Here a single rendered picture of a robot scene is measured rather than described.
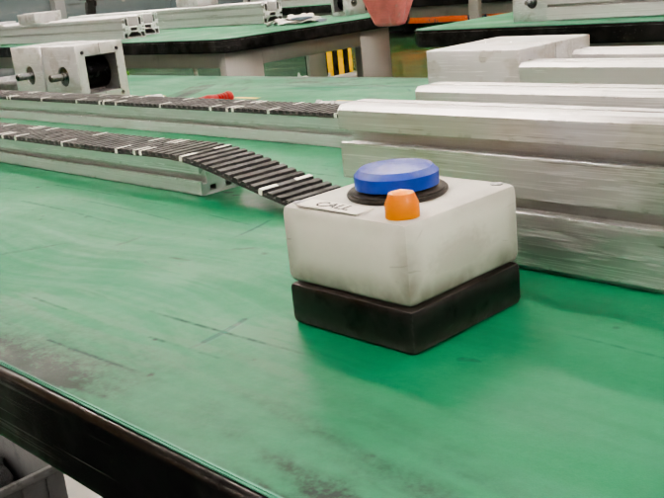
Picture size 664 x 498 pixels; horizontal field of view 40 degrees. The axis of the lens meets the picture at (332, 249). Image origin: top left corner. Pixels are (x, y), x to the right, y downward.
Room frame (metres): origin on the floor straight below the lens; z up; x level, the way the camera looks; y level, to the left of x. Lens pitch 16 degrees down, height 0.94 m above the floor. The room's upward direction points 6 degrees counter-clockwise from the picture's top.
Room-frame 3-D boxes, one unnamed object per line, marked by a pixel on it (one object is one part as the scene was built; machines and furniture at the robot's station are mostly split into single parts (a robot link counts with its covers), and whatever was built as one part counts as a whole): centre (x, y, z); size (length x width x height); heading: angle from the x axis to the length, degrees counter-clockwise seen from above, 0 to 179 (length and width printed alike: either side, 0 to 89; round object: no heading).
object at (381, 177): (0.42, -0.03, 0.84); 0.04 x 0.04 x 0.02
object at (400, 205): (0.38, -0.03, 0.85); 0.02 x 0.02 x 0.01
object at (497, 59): (0.75, -0.15, 0.83); 0.12 x 0.09 x 0.10; 132
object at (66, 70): (1.53, 0.38, 0.83); 0.11 x 0.10 x 0.10; 136
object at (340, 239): (0.43, -0.04, 0.81); 0.10 x 0.08 x 0.06; 132
